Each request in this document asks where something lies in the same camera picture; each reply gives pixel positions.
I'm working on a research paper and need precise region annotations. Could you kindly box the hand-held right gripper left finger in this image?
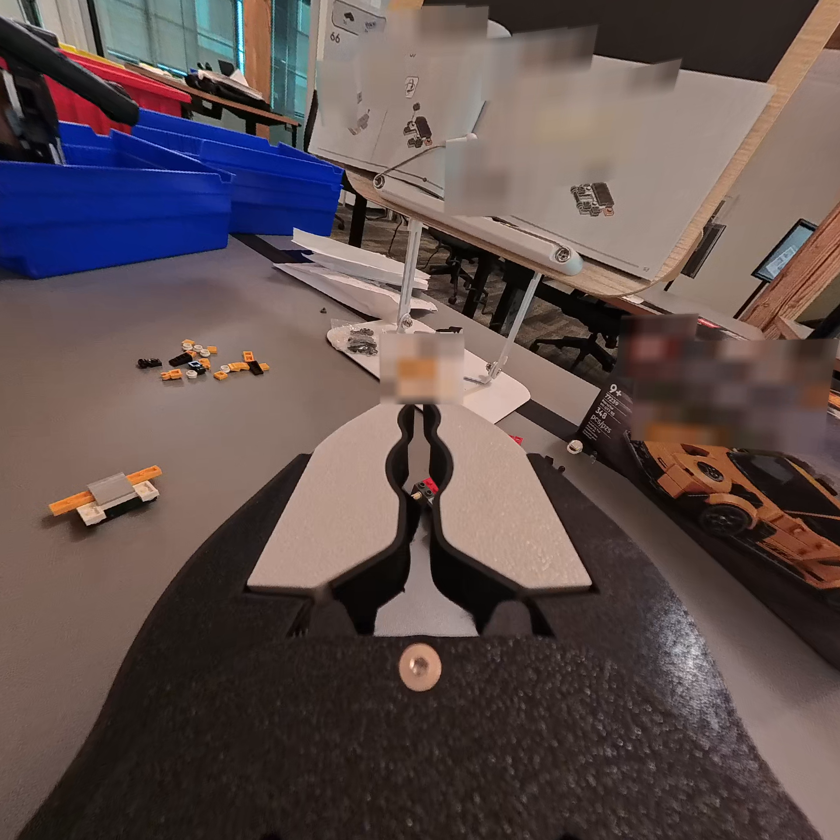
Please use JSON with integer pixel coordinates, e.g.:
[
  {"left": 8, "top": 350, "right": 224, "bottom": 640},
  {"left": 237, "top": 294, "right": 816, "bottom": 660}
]
[{"left": 248, "top": 402, "right": 422, "bottom": 636}]

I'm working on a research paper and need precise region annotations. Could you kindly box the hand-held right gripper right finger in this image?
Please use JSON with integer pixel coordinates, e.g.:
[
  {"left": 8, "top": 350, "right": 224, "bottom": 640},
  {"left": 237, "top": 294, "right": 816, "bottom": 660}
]
[{"left": 422, "top": 402, "right": 595, "bottom": 636}]

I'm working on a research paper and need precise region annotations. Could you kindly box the pile of mixed small lego pieces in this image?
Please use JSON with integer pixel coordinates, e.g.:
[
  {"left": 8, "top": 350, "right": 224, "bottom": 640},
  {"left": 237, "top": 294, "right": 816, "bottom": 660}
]
[{"left": 136, "top": 338, "right": 271, "bottom": 383}]

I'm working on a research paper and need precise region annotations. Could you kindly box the lego set box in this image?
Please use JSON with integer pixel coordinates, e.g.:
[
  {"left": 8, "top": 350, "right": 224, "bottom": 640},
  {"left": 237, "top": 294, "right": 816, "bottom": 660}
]
[{"left": 577, "top": 315, "right": 840, "bottom": 670}]

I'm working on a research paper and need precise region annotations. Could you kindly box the orange white grey lego assembly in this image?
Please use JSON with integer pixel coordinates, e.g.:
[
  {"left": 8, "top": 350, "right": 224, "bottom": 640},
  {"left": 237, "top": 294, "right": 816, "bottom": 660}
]
[{"left": 48, "top": 465, "right": 161, "bottom": 526}]

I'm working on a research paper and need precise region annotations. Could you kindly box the lego instruction booklet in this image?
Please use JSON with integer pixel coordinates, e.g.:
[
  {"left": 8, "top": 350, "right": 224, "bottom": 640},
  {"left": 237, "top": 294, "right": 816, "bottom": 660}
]
[{"left": 308, "top": 0, "right": 777, "bottom": 280}]

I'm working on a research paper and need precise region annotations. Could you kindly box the red plastic bin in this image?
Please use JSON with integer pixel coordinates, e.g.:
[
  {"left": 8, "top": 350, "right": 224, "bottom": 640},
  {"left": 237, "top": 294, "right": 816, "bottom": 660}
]
[{"left": 0, "top": 49, "right": 193, "bottom": 135}]

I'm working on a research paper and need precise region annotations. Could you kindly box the wooden book stand white base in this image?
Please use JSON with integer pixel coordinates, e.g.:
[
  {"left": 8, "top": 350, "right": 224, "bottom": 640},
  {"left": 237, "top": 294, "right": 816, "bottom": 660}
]
[{"left": 315, "top": 0, "right": 840, "bottom": 424}]

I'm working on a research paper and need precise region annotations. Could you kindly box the clear bag of black parts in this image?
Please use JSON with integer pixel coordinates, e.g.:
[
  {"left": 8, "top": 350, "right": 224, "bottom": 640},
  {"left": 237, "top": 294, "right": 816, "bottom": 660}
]
[{"left": 330, "top": 319, "right": 382, "bottom": 356}]

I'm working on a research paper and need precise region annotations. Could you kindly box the black office chair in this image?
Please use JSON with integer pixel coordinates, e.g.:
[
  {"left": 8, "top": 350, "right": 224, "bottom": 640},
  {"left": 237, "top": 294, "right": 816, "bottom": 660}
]
[
  {"left": 427, "top": 233, "right": 500, "bottom": 319},
  {"left": 530, "top": 305, "right": 627, "bottom": 375}
]

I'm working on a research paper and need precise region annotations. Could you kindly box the heap of black bags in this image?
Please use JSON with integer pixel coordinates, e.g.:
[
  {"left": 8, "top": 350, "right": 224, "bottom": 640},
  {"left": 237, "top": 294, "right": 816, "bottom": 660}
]
[{"left": 184, "top": 60, "right": 271, "bottom": 111}]

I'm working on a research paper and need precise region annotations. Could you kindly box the brown wooden desk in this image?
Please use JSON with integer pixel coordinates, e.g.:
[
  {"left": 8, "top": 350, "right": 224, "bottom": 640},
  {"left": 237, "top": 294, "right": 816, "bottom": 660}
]
[{"left": 125, "top": 62, "right": 303, "bottom": 151}]

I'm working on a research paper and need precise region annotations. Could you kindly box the white paper bag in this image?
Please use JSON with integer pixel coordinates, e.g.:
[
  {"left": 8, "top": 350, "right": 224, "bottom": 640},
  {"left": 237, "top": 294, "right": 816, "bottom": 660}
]
[
  {"left": 290, "top": 227, "right": 431, "bottom": 290},
  {"left": 272, "top": 262, "right": 437, "bottom": 317}
]

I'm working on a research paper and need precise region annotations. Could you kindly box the wooden pillar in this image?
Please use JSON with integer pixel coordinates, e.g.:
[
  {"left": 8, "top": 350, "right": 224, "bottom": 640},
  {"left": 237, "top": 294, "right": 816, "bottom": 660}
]
[{"left": 742, "top": 197, "right": 840, "bottom": 342}]

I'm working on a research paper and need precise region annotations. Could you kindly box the flat monitor screen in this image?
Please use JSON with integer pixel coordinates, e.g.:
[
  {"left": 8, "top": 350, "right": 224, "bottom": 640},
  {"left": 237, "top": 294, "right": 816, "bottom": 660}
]
[{"left": 751, "top": 220, "right": 821, "bottom": 283}]

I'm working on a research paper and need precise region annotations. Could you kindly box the black wall device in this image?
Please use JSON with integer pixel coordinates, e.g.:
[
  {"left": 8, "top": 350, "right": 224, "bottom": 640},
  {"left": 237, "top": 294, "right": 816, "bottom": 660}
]
[{"left": 699, "top": 222, "right": 727, "bottom": 277}]

